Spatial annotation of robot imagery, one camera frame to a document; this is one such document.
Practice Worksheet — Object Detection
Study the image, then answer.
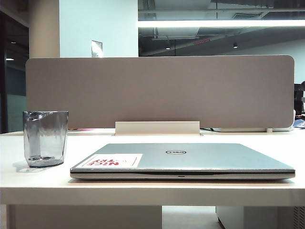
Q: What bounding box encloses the clear glass cup with handle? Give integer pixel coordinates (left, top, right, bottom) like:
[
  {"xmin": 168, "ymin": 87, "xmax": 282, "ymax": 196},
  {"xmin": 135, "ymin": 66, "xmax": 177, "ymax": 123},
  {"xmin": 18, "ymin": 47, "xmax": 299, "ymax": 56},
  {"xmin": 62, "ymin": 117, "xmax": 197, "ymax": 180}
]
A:
[{"xmin": 22, "ymin": 110, "xmax": 69, "ymax": 167}]

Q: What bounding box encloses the silver Dell laptop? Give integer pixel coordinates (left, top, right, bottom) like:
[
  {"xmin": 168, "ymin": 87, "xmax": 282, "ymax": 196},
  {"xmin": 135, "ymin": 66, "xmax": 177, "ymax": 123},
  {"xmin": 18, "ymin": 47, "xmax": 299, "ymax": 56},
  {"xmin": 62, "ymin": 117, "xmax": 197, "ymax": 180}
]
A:
[{"xmin": 70, "ymin": 143, "xmax": 295, "ymax": 180}]

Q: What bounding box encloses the beige fabric desk divider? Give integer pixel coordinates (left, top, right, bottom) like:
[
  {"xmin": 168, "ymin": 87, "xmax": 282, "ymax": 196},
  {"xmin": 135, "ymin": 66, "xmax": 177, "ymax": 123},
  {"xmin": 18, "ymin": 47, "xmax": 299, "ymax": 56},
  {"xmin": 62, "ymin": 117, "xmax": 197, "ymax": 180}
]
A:
[{"xmin": 25, "ymin": 55, "xmax": 295, "ymax": 129}]

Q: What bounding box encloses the white red Nice Try sticker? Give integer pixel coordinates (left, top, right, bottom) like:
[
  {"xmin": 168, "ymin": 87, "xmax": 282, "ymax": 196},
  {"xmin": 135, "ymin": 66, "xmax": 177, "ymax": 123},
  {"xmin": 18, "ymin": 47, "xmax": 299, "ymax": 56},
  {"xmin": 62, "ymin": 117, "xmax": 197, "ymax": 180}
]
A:
[{"xmin": 81, "ymin": 153, "xmax": 143, "ymax": 168}]

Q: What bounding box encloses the white flat object behind divider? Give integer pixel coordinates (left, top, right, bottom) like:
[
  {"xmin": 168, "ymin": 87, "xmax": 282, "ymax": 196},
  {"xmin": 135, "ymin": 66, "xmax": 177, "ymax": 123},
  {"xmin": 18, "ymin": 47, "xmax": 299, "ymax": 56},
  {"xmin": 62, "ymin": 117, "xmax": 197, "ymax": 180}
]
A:
[{"xmin": 214, "ymin": 126, "xmax": 294, "ymax": 133}]

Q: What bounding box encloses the white desk modesty panel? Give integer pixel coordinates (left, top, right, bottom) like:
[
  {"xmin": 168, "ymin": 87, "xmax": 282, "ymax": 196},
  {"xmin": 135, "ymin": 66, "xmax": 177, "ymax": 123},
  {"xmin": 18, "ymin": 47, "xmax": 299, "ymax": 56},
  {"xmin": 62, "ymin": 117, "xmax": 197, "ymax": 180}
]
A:
[{"xmin": 9, "ymin": 205, "xmax": 163, "ymax": 229}]

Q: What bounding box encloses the ceiling air vent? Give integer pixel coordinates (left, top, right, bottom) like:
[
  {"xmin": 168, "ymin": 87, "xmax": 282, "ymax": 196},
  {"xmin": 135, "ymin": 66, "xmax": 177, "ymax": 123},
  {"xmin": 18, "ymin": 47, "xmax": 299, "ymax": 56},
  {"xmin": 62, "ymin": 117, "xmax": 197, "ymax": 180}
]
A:
[{"xmin": 233, "ymin": 12, "xmax": 262, "ymax": 19}]

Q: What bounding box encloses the dark glass partition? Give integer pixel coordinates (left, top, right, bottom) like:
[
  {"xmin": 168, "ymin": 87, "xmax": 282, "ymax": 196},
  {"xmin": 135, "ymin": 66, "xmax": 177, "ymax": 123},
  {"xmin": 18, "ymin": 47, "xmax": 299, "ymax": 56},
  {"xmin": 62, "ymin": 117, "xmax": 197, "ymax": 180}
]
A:
[{"xmin": 0, "ymin": 10, "xmax": 30, "ymax": 134}]

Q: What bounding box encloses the person in dark clothes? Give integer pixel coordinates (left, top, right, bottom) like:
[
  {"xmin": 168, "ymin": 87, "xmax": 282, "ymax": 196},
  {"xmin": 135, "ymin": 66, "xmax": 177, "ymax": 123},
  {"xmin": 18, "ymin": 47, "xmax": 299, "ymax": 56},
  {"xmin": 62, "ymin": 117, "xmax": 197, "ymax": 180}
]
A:
[{"xmin": 294, "ymin": 81, "xmax": 305, "ymax": 113}]

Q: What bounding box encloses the paper notice on wall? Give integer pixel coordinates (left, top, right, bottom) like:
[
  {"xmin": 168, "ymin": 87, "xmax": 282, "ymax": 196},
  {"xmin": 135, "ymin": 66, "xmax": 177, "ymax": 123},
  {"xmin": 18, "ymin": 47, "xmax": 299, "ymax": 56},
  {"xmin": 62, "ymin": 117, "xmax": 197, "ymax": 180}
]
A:
[{"xmin": 91, "ymin": 40, "xmax": 103, "ymax": 58}]

